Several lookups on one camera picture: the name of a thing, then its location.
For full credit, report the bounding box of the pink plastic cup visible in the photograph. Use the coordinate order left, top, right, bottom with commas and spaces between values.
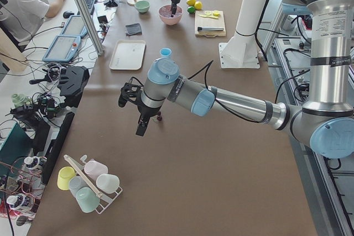
84, 160, 108, 181

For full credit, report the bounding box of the seated person white shirt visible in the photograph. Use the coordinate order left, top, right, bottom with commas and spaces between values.
1, 0, 65, 43

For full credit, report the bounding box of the yellow plastic cup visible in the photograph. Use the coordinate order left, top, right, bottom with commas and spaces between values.
57, 166, 76, 191

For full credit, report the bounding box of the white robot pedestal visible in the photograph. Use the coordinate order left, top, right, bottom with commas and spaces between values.
219, 0, 267, 69

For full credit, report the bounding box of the yellow plastic knife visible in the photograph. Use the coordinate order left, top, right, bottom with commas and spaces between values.
198, 14, 219, 19

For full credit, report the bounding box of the white wire cup rack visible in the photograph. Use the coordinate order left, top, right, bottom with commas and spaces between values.
64, 155, 123, 214

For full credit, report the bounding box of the white plastic cup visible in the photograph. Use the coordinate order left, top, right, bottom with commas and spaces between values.
96, 174, 120, 194

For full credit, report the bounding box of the black computer mouse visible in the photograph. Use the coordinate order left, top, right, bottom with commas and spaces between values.
63, 11, 75, 19

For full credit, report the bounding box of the pink bowl of ice cubes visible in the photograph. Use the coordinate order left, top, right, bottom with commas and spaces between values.
158, 5, 183, 25

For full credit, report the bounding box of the blue teach pendant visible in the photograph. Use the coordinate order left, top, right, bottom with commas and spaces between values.
42, 35, 81, 62
61, 15, 87, 37

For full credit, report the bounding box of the light blue plastic cup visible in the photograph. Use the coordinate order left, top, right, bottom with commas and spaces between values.
160, 48, 172, 59

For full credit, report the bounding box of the dark red cherry pair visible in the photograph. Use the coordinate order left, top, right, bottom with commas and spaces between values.
154, 112, 162, 122

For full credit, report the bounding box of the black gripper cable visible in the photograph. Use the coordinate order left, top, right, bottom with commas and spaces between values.
129, 59, 266, 123

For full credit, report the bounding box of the aluminium frame post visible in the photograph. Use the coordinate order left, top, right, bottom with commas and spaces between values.
74, 0, 104, 56

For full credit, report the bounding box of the green lime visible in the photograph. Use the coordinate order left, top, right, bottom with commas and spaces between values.
188, 6, 195, 14

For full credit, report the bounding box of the yellow lemon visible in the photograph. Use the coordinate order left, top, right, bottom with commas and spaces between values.
186, 0, 196, 6
194, 1, 203, 11

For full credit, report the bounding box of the cream rectangular tray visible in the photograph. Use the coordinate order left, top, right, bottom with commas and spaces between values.
109, 40, 145, 70

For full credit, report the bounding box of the grey folded cloth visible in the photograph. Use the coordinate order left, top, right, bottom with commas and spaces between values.
125, 23, 142, 35

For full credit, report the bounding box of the green ceramic bowl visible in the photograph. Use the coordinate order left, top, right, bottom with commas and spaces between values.
134, 0, 150, 13

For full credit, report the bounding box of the wooden cutting board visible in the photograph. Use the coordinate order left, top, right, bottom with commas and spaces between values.
195, 11, 226, 37

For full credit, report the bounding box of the green plastic cup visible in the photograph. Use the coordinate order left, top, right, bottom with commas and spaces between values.
75, 187, 100, 213

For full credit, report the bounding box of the black keyboard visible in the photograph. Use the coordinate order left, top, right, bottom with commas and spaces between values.
77, 0, 99, 15

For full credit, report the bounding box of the grey plastic cup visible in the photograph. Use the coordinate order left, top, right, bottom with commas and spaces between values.
69, 176, 87, 197

